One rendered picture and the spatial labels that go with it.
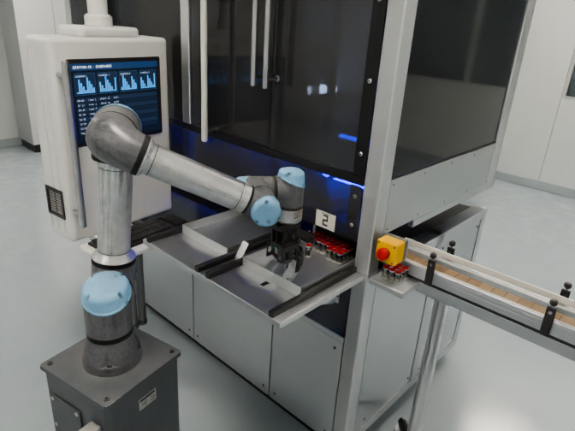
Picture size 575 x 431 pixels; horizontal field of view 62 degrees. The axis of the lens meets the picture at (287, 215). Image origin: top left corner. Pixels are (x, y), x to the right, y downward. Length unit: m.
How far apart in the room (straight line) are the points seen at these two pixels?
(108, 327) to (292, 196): 0.58
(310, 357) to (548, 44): 4.79
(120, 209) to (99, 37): 0.84
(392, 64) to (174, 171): 0.68
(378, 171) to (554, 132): 4.68
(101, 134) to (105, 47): 0.85
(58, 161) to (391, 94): 1.20
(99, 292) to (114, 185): 0.27
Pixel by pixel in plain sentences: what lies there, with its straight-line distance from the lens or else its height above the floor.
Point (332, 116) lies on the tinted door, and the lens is 1.58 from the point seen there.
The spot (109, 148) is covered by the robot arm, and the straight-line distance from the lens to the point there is 1.13.
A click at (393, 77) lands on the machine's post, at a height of 1.52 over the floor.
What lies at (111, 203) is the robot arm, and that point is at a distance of 1.30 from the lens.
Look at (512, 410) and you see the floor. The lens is 2.68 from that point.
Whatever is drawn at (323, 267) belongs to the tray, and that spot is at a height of 0.88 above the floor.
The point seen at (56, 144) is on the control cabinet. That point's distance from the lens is 1.94.
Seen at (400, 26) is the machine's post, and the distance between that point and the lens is 1.43.
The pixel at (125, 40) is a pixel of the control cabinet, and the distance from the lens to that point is 2.01.
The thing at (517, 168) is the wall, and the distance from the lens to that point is 6.24.
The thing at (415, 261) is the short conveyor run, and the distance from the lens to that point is 1.67.
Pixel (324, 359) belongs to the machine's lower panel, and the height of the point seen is 0.46.
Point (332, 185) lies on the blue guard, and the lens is 1.61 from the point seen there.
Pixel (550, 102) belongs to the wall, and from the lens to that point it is 6.06.
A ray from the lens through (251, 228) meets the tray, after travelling 1.89.
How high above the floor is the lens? 1.66
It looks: 23 degrees down
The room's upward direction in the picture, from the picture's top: 4 degrees clockwise
